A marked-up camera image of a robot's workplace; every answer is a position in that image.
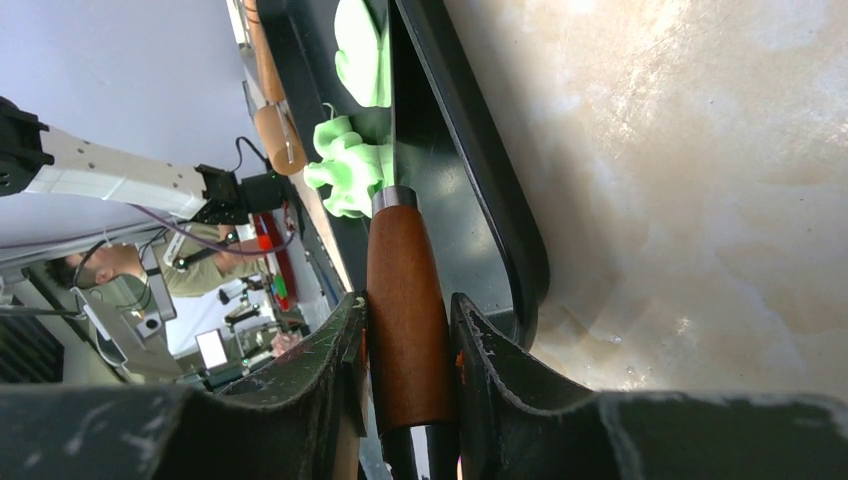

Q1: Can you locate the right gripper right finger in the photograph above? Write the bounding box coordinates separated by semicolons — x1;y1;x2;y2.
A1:
451;293;847;479

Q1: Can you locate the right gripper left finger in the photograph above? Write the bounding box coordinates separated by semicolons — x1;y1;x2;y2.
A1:
1;292;367;479

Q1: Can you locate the metal scraper wooden handle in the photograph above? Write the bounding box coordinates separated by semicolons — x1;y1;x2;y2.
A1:
366;0;460;480

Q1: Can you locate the green dough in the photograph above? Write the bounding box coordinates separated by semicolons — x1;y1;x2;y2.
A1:
303;104;395;218

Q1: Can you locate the wooden dough roller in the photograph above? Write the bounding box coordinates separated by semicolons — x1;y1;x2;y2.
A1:
243;0;307;176

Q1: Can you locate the round green dough wrapper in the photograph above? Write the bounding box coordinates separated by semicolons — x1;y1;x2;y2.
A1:
333;0;392;108

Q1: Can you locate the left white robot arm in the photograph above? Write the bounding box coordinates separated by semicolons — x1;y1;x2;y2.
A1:
1;98;289;225

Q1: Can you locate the person in green shirt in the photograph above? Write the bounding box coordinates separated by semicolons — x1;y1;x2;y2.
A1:
45;230;269;298

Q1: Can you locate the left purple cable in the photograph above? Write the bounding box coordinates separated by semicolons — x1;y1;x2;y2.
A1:
129;201;299;258

